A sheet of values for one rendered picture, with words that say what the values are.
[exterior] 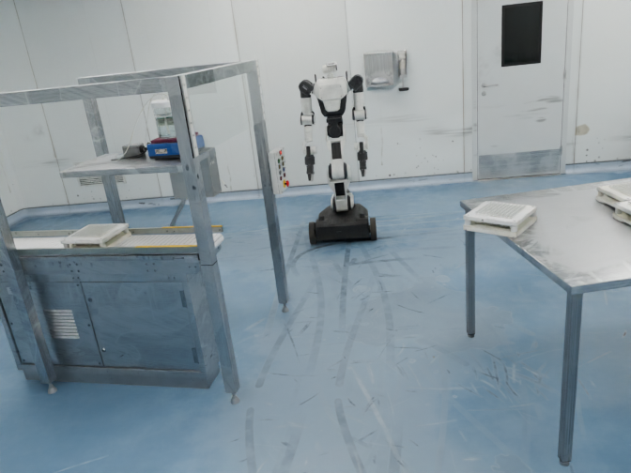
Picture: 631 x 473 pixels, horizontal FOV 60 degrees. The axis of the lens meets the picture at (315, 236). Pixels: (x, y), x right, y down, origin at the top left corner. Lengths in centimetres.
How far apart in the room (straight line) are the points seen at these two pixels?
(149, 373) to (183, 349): 27
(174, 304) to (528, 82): 464
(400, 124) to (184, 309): 396
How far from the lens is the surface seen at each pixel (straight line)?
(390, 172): 635
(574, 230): 263
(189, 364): 307
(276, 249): 354
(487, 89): 632
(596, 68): 662
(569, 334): 223
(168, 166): 250
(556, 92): 651
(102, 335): 324
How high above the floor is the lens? 173
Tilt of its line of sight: 20 degrees down
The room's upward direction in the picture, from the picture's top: 6 degrees counter-clockwise
